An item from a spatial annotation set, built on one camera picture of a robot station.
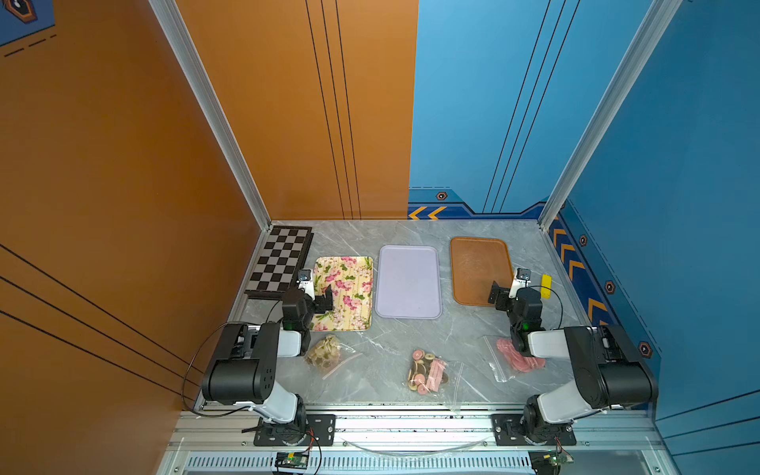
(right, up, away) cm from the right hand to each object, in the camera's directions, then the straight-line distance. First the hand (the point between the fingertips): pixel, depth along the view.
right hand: (510, 284), depth 94 cm
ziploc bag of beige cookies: (-56, -19, -11) cm, 60 cm away
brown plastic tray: (-7, +6, +12) cm, 15 cm away
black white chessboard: (-78, +4, +8) cm, 78 cm away
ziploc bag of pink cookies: (-5, -21, -10) cm, 24 cm away
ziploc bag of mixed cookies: (-27, -23, -15) cm, 38 cm away
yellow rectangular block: (+15, -1, +6) cm, 16 cm away
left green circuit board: (-63, -41, -22) cm, 78 cm away
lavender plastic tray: (-32, 0, +9) cm, 33 cm away
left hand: (-62, +1, +1) cm, 62 cm away
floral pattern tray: (-52, 0, +8) cm, 52 cm away
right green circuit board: (0, -40, -23) cm, 46 cm away
